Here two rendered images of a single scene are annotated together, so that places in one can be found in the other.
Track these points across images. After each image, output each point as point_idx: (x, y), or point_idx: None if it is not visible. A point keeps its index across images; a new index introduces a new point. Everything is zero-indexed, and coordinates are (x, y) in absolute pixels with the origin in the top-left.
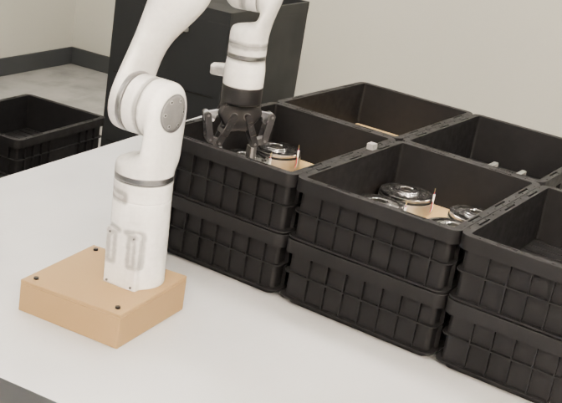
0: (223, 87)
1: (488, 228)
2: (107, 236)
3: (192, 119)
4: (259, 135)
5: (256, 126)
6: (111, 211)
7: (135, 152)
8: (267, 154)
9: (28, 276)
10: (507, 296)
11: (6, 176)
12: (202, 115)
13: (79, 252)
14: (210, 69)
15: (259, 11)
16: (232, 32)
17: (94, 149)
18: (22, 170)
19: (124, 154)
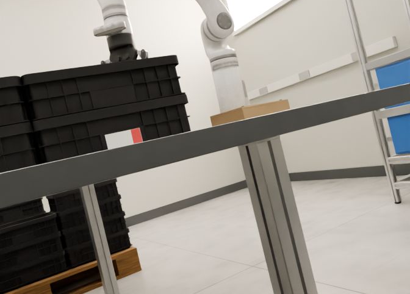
0: (133, 36)
1: None
2: (244, 85)
3: (140, 59)
4: None
5: (59, 88)
6: (240, 74)
7: (224, 48)
8: None
9: (284, 99)
10: None
11: (265, 114)
12: (145, 53)
13: (252, 105)
14: (124, 24)
15: None
16: (124, 1)
17: (87, 154)
18: (240, 120)
19: (229, 48)
